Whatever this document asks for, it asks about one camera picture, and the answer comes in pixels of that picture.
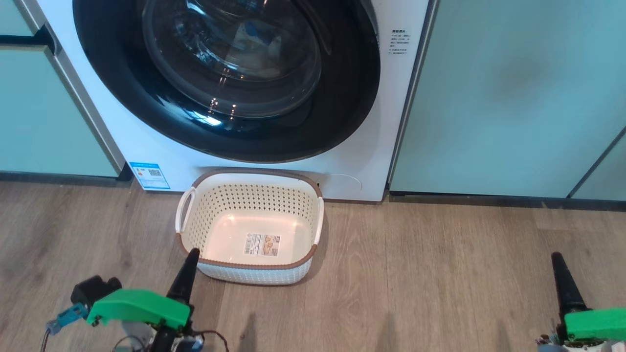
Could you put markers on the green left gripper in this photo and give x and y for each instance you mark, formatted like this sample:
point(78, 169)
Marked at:
point(137, 308)

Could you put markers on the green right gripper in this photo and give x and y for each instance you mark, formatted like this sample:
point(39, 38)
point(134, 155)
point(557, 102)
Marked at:
point(596, 323)

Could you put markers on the black round glass washer door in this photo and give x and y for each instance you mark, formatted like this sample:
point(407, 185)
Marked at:
point(342, 98)

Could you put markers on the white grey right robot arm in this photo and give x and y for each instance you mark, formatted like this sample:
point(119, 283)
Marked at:
point(587, 346)

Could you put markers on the light teal cabinet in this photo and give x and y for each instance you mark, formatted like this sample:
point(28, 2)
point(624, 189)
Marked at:
point(499, 98)

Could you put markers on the white front-load washing machine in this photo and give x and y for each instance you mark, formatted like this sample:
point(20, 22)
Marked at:
point(381, 122)

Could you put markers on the cream laundry basket brown rim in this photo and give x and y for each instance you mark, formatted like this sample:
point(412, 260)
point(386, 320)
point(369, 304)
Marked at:
point(254, 274)

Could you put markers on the basket product label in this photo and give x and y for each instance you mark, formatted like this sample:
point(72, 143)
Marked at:
point(262, 244)

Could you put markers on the blue energy label sticker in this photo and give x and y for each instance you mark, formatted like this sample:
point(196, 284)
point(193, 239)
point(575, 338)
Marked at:
point(149, 176)

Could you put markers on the round drain filter cover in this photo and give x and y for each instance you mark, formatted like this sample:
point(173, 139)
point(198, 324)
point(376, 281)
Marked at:
point(345, 186)

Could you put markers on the mint green cabinet grey edge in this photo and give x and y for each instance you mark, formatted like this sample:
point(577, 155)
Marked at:
point(44, 112)

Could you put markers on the small black text sticker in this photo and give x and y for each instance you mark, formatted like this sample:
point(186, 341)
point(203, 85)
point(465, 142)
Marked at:
point(399, 43)

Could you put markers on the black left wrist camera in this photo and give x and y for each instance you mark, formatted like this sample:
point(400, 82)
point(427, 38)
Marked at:
point(93, 288)

